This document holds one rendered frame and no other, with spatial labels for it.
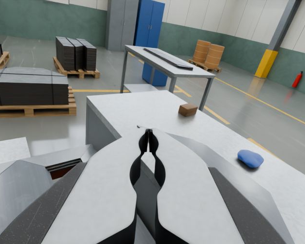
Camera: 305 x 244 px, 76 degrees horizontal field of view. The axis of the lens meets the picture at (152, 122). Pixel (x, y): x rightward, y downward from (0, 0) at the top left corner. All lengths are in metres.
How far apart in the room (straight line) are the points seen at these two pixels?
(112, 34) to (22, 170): 7.40
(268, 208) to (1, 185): 0.95
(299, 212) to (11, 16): 8.45
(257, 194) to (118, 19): 7.77
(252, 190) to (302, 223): 0.16
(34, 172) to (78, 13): 7.77
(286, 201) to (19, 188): 0.98
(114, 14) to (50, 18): 2.20
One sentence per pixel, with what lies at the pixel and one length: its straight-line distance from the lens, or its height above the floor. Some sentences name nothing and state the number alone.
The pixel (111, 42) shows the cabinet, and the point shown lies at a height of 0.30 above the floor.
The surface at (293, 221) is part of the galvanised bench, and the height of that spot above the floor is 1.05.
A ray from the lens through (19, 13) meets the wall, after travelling 8.47.
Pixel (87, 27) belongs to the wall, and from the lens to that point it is 8.58.
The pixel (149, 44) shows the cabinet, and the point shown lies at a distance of 8.73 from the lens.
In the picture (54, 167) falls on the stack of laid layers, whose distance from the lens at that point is 1.02.
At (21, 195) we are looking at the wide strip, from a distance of 0.92.
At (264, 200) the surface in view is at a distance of 0.76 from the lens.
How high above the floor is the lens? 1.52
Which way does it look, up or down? 28 degrees down
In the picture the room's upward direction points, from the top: 12 degrees clockwise
